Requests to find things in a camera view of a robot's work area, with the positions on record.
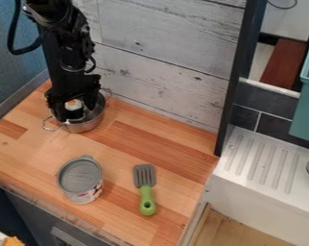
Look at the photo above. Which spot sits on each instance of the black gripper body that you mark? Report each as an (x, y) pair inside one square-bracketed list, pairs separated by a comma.
[(71, 84)]

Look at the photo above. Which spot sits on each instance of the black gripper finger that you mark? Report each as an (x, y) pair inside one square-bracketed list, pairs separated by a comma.
[(91, 102), (57, 110)]

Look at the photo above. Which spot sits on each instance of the toy sushi roll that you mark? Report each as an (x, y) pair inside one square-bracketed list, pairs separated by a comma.
[(74, 110)]

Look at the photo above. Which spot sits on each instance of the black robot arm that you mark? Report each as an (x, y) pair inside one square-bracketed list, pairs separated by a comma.
[(61, 38)]

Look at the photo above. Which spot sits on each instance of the silver pot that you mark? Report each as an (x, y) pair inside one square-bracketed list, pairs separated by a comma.
[(86, 121)]

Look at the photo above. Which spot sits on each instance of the silver can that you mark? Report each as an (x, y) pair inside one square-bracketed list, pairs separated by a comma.
[(80, 179)]

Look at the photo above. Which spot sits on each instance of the green and grey spatula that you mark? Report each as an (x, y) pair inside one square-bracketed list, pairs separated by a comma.
[(146, 189)]

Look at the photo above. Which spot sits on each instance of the white toy sink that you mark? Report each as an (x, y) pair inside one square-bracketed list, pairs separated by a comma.
[(264, 179)]

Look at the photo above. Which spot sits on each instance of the teal plastic bin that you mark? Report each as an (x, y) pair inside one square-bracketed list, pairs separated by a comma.
[(306, 105)]

